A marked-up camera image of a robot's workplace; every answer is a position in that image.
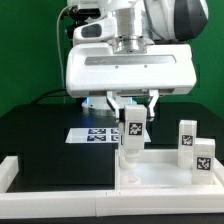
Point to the white square table top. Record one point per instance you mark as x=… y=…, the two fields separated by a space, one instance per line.
x=158 y=169

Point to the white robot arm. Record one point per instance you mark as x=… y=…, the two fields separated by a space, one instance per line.
x=133 y=48

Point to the black camera on mount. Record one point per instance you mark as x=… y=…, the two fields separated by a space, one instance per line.
x=80 y=17

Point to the white U-shaped fence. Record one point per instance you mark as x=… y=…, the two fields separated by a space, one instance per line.
x=27 y=205

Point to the fiducial marker sheet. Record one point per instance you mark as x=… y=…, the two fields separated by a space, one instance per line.
x=93 y=135

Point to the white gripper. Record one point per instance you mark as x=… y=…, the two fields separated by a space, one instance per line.
x=95 y=70

